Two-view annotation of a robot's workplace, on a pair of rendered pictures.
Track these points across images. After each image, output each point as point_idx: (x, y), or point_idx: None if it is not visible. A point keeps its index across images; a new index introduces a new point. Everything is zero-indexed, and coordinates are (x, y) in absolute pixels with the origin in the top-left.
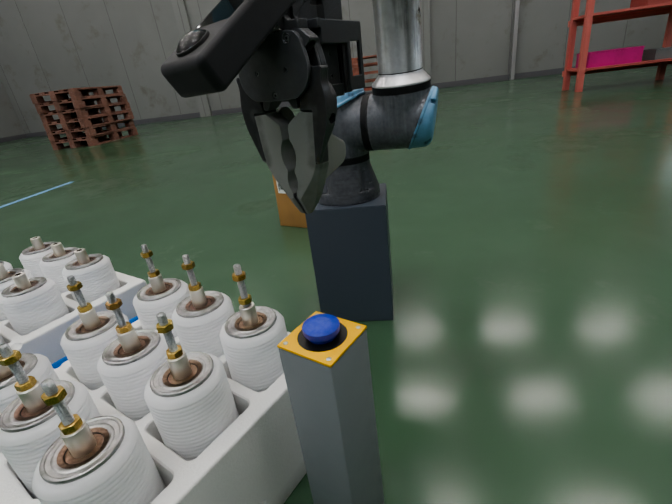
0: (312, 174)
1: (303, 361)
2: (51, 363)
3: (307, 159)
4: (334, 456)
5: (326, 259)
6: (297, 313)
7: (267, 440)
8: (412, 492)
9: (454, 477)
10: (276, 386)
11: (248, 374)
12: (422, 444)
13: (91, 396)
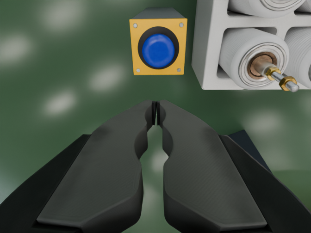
0: (108, 121)
1: (158, 18)
2: None
3: (108, 137)
4: (148, 11)
5: None
6: (267, 130)
7: (207, 9)
8: None
9: (125, 67)
10: (217, 39)
11: (242, 33)
12: (146, 76)
13: None
